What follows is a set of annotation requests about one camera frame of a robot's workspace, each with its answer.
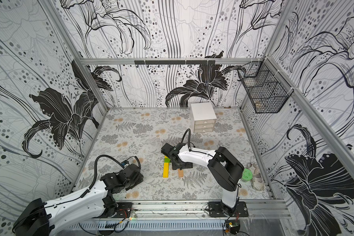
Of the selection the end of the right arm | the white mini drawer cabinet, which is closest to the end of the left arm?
the end of the right arm

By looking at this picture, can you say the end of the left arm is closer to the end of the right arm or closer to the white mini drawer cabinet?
the end of the right arm

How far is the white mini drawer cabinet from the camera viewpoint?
38.1 inches

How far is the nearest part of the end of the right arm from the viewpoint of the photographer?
2.08 feet

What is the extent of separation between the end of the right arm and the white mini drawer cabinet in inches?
11.8
